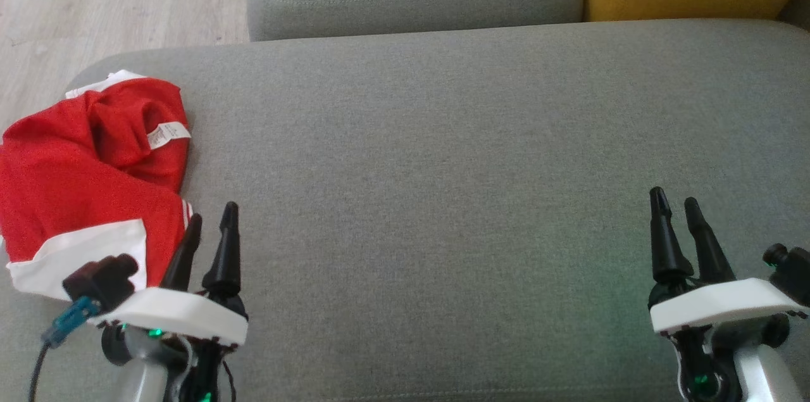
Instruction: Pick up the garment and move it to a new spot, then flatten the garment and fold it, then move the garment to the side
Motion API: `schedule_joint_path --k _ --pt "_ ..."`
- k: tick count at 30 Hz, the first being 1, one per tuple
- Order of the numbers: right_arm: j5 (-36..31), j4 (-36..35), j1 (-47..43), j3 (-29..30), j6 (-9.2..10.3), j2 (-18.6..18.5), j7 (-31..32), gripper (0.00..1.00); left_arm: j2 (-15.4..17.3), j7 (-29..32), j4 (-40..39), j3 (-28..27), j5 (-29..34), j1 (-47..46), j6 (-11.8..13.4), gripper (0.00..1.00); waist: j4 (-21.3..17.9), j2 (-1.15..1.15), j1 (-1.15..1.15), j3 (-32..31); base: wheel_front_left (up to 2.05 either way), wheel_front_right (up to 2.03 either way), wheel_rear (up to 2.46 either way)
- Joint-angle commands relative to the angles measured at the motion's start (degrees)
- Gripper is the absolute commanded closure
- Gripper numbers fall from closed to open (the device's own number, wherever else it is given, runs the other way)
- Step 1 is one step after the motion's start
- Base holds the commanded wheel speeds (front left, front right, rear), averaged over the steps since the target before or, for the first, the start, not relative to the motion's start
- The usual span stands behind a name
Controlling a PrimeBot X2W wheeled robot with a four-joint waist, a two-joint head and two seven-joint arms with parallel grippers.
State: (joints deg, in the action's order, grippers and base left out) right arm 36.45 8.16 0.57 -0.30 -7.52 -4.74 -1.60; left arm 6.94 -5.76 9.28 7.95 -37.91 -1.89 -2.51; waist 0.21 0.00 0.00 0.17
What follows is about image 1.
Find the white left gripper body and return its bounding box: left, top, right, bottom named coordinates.
left=89, top=287, right=249, bottom=347

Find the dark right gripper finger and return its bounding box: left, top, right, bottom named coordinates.
left=649, top=187, right=694, bottom=286
left=683, top=198, right=737, bottom=284

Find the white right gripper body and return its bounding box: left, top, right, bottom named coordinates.
left=649, top=277, right=809, bottom=334

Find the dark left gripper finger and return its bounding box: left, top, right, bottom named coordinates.
left=161, top=213, right=203, bottom=292
left=201, top=201, right=242, bottom=299

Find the black cable with teal plug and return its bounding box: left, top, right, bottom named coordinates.
left=28, top=296, right=102, bottom=402

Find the red white basketball jersey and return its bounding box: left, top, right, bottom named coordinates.
left=0, top=76, right=194, bottom=301

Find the grey sofa chaise seat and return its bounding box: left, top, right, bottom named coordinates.
left=0, top=18, right=810, bottom=402

